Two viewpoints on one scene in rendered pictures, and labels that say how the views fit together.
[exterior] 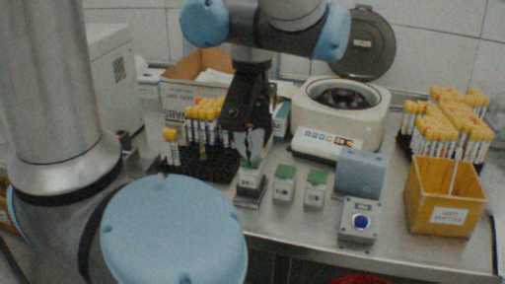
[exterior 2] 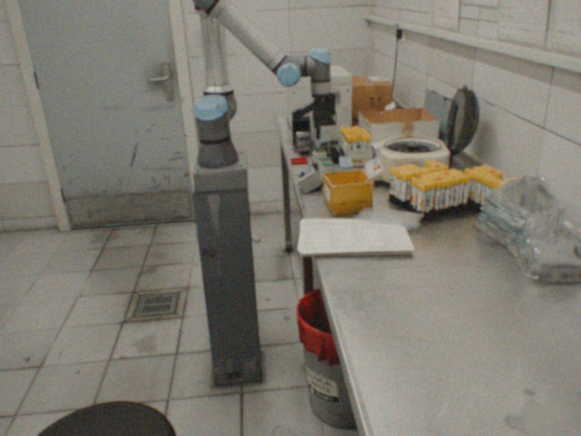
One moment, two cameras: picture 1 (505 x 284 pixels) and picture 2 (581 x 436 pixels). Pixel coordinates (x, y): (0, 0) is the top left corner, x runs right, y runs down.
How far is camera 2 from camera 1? 1.84 m
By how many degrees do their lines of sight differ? 61
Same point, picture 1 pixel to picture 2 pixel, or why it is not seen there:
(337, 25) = (279, 71)
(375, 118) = (389, 156)
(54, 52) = (210, 59)
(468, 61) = (536, 153)
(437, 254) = (311, 208)
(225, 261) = (204, 107)
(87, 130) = (216, 80)
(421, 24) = (513, 109)
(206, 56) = (421, 115)
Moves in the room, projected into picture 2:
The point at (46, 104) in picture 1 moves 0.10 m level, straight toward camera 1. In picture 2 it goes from (208, 70) to (188, 74)
